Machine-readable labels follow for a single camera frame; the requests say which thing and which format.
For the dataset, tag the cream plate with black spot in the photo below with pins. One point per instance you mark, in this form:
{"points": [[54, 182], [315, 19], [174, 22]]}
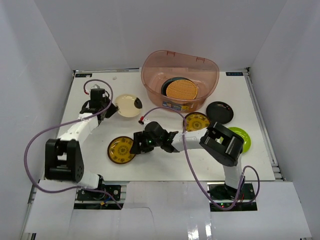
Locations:
{"points": [[128, 105]]}

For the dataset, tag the black plate right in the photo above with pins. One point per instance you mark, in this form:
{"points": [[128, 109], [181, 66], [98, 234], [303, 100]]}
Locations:
{"points": [[220, 112]]}

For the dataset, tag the lime green plate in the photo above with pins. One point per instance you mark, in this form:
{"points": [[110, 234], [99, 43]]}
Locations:
{"points": [[245, 136]]}

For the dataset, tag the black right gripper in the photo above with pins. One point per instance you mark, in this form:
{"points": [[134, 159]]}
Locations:
{"points": [[139, 137]]}

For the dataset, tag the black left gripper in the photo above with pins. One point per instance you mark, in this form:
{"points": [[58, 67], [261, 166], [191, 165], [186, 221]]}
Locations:
{"points": [[110, 111]]}

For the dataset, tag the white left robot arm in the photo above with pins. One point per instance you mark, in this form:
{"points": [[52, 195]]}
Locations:
{"points": [[63, 156]]}

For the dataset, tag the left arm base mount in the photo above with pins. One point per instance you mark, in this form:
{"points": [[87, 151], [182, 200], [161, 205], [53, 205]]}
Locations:
{"points": [[88, 200]]}

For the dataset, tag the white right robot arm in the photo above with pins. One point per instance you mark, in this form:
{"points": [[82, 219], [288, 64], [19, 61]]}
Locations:
{"points": [[224, 145]]}

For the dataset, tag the yellow patterned plate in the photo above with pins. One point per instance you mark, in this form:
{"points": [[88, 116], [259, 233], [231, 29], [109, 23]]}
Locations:
{"points": [[118, 150], [196, 121]]}

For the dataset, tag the blue-grey glazed plate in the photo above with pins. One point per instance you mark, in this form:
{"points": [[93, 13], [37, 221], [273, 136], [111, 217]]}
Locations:
{"points": [[170, 80]]}

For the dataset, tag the pink translucent plastic bin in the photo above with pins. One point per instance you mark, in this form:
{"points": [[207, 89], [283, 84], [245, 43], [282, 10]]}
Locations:
{"points": [[162, 65]]}

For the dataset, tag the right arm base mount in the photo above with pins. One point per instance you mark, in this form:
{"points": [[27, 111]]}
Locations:
{"points": [[224, 197]]}

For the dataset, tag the woven bamboo tray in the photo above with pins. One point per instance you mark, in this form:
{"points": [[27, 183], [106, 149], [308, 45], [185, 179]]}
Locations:
{"points": [[182, 89]]}

